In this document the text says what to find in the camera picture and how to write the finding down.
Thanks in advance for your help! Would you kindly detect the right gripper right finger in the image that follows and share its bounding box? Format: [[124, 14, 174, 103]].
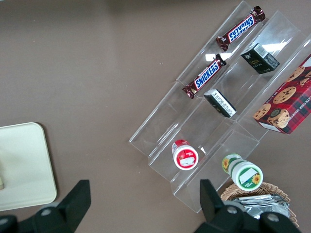
[[194, 179, 246, 233]]

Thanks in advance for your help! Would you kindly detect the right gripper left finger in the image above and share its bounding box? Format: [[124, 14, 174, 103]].
[[34, 180, 92, 233]]

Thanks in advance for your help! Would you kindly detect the cream plastic tray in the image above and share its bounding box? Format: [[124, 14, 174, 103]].
[[0, 122, 58, 212]]

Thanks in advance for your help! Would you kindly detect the light wicker basket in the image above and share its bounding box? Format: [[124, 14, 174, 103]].
[[220, 182, 299, 228]]

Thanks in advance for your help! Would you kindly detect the aluminium foil container stack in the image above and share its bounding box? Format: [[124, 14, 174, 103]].
[[230, 194, 298, 228]]

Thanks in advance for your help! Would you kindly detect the green sunflower lidded cup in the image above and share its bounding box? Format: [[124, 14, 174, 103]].
[[221, 152, 264, 191]]

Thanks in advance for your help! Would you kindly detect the red lidded cup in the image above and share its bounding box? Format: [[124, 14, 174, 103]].
[[171, 139, 199, 171]]

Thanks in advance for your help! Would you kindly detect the clear acrylic stepped stand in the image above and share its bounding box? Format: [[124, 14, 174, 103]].
[[128, 0, 311, 214]]

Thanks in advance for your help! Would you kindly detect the small black box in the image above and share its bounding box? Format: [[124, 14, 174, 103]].
[[203, 88, 238, 119], [240, 43, 280, 75]]

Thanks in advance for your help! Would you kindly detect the red tartan cookie box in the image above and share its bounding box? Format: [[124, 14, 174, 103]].
[[252, 53, 311, 134]]

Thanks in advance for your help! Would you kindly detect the Snickers chocolate bar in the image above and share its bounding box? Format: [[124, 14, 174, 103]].
[[182, 53, 228, 100], [215, 6, 266, 51]]

